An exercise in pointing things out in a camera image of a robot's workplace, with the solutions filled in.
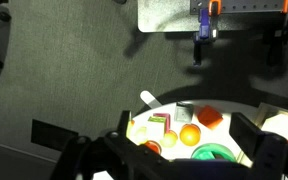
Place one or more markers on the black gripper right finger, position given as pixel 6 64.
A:
pixel 260 147

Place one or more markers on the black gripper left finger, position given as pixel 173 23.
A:
pixel 125 118

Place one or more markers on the wooden tray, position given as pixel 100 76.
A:
pixel 272 119

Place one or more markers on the lime green block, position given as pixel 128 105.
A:
pixel 156 119

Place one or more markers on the magenta block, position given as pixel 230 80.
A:
pixel 167 122

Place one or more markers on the red-orange block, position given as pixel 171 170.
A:
pixel 209 117

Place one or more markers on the grey square block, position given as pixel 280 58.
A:
pixel 184 112

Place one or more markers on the yellow banana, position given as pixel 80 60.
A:
pixel 129 128

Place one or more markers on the yellow lemon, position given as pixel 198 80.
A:
pixel 141 135

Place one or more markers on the red apple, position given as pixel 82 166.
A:
pixel 154 146

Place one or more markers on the yellow peach fruit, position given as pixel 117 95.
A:
pixel 169 140

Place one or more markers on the green plastic bowl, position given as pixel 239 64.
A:
pixel 212 151

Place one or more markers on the round white table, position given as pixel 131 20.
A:
pixel 220 135

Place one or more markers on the orange fruit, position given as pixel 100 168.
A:
pixel 190 135

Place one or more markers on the purple orange clamp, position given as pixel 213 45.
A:
pixel 208 13

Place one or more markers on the grey perforated board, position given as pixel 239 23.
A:
pixel 239 6

